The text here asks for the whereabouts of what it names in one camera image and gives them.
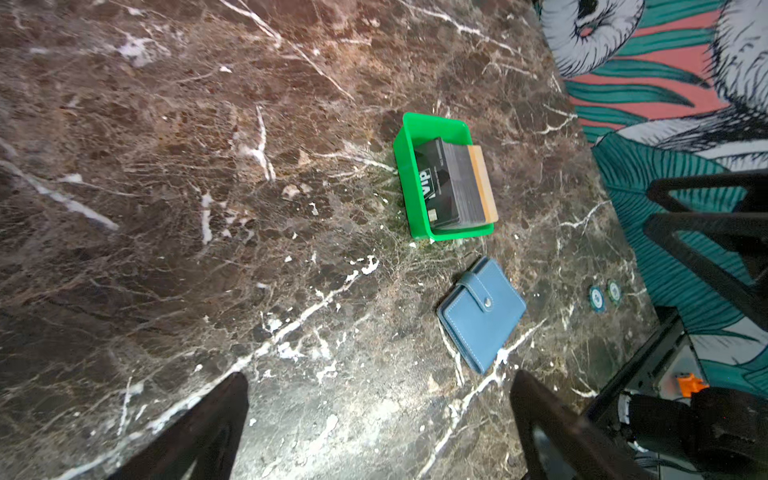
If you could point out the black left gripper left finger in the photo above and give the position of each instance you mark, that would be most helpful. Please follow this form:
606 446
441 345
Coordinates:
202 444

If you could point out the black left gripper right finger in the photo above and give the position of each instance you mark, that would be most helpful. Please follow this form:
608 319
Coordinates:
560 444

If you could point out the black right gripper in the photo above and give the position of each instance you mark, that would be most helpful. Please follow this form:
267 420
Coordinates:
743 231

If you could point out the blue leather card holder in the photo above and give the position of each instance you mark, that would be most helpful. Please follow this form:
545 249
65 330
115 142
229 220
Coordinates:
481 312

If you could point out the green plastic card tray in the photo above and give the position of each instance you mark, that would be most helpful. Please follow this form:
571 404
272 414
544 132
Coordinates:
417 129

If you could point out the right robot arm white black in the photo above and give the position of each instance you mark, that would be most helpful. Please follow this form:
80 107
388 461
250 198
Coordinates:
724 430

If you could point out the stack of credit cards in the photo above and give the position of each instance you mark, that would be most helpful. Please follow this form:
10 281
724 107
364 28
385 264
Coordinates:
455 186

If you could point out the orange connector clip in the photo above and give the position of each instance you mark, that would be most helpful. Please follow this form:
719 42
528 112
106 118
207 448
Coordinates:
689 384

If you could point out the round teal sticker left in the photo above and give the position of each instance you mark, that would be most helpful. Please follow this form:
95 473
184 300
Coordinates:
597 299

